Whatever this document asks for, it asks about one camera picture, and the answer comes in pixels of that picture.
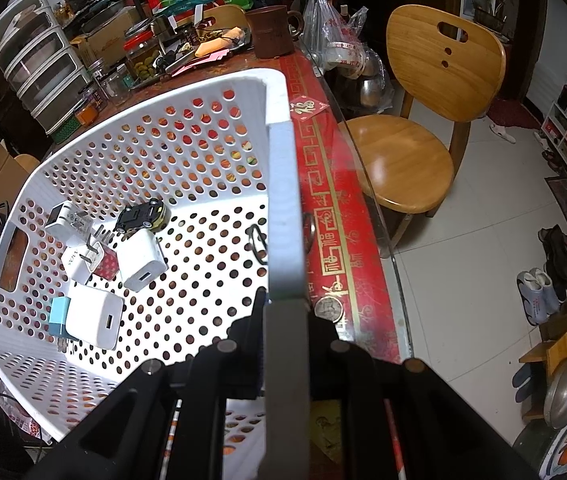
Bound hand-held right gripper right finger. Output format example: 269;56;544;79
308;310;539;480

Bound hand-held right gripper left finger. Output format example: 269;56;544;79
28;287;269;480

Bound white cube charger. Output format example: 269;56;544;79
114;230;168;292

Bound large white power adapter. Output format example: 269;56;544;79
66;285;125;351

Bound red patterned charger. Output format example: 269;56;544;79
90;227;119;281

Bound yellow toy car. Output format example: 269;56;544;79
114;197;168;233

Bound light blue charger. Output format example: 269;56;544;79
47;296;71;353

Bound white charger with metal prongs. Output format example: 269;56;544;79
60;237;104;285

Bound white perforated plastic basket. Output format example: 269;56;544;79
0;67;311;480

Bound white charger with clear cover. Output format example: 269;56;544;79
44;201;95;241

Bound silver round coin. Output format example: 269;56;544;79
316;296;345;323

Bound small wooden stool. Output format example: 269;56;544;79
517;329;567;422

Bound white and blue slippers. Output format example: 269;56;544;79
515;266;563;327

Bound metal basin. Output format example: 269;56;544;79
542;355;567;429

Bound patterned plate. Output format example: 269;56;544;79
537;416;567;480

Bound dark sandals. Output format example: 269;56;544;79
537;224;567;302

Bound red paper decoration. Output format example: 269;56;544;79
291;94;330;122

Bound white slipper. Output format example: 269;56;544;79
490;121;517;144

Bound orange jar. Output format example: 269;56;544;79
74;104;98;127

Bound round wooden stool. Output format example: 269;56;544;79
12;153;40;173

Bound steel kettle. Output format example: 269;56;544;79
357;49;395;107

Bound empty glass jar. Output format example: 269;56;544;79
100;71;130;107

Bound red doormat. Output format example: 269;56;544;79
482;96;545;129

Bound red-lidded pickle jar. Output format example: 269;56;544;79
123;31;160;82

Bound white tape roll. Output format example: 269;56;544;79
325;39;363;67

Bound wooden chair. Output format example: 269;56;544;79
341;4;507;251

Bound brown mug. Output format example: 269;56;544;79
244;5;305;59

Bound clear plastic bag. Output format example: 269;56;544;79
302;0;395;108

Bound brown cardboard box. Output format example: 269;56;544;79
70;7;140;69

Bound white plastic drawer tower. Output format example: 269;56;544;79
0;0;92;135

